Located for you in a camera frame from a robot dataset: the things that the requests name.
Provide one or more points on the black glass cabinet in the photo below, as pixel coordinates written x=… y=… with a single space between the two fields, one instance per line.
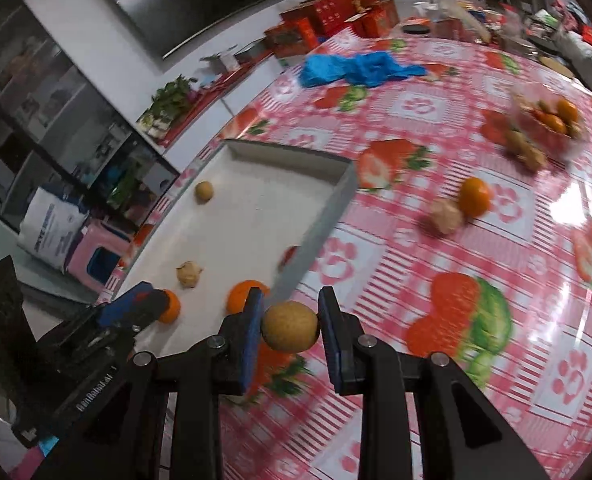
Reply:
x=50 y=125

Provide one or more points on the green leafy plant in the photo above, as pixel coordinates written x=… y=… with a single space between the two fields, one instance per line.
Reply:
x=173 y=95

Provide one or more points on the walnut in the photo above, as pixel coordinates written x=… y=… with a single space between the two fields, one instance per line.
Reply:
x=446 y=216
x=189 y=275

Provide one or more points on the pink plastic stool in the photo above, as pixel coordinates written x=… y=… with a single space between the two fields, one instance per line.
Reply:
x=98 y=255

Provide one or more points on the orange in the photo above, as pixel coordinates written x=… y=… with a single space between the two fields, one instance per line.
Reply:
x=169 y=306
x=567 y=111
x=474 y=196
x=240 y=297
x=552 y=123

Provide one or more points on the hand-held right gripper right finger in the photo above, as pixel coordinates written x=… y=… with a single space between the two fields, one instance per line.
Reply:
x=330 y=345

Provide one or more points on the white grey shallow tray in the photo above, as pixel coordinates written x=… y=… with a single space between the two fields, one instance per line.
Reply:
x=256 y=210

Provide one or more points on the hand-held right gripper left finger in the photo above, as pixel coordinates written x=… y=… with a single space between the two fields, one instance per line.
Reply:
x=253 y=345

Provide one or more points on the stack of red gift boxes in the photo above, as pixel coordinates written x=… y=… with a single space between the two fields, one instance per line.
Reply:
x=336 y=15

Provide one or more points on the small open cardboard box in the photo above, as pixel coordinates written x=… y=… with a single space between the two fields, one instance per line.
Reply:
x=220 y=60

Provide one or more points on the clear glass bowl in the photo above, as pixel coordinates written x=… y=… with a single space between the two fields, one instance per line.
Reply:
x=546 y=130

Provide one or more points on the white printed sack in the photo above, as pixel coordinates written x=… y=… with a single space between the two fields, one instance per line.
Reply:
x=50 y=230

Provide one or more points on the blue cloth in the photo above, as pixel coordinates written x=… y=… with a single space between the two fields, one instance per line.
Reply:
x=356 y=70

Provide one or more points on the black flat television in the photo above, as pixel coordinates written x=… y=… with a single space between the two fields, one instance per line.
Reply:
x=190 y=0

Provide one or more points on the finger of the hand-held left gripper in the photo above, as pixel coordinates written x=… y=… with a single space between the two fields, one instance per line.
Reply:
x=125 y=304

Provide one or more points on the red cherry tomato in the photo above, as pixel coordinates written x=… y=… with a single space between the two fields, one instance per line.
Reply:
x=288 y=256

